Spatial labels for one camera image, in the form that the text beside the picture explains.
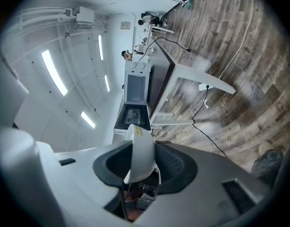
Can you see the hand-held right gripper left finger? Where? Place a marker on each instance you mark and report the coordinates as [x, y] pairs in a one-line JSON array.
[[83, 174]]

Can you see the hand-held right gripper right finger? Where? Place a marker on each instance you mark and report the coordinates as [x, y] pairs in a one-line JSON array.
[[206, 181]]

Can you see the white bowl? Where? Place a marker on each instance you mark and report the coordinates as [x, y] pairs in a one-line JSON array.
[[142, 155]]

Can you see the white microwave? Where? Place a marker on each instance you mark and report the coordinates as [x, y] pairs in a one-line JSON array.
[[137, 86]]

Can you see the ceiling light strip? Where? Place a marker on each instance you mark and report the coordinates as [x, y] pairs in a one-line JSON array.
[[53, 72], [107, 83], [100, 47], [88, 119]]

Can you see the person's dark patterned trousers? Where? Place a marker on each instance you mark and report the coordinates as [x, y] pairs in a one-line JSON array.
[[265, 164]]

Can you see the person's beige shoe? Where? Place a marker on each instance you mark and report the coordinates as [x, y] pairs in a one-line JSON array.
[[266, 146]]

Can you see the white power strip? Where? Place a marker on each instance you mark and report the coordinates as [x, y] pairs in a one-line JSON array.
[[204, 87]]

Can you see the clear plastic jar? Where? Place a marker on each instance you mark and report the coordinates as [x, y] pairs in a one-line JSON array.
[[152, 51]]

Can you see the white air conditioner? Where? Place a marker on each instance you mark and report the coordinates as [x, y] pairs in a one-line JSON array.
[[84, 15]]

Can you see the long wooden desk white legs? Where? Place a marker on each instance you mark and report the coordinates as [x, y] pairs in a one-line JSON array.
[[159, 29]]

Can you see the white ceiling pipes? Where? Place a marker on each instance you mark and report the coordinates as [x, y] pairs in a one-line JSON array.
[[40, 13]]

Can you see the small wall sign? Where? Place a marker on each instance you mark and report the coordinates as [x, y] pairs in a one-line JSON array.
[[125, 25]]

